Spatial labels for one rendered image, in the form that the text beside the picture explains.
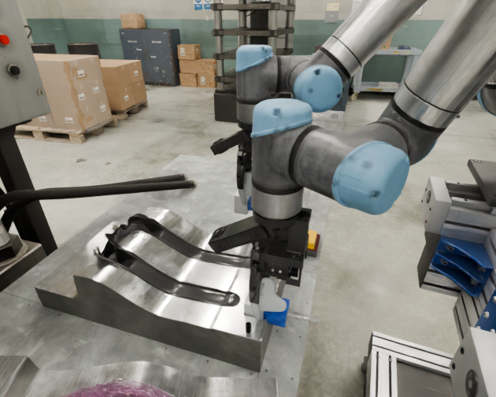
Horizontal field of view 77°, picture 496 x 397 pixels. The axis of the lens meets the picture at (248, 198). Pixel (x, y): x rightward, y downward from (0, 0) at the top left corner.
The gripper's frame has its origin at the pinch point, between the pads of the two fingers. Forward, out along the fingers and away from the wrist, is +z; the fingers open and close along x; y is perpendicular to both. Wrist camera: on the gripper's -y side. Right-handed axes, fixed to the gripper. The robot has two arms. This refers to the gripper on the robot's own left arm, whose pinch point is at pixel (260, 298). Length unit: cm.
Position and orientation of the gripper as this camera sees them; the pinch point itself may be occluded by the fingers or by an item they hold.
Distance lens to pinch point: 60.1
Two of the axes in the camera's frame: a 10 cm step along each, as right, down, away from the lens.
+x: 3.0, -4.8, 8.2
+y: 9.5, 1.5, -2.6
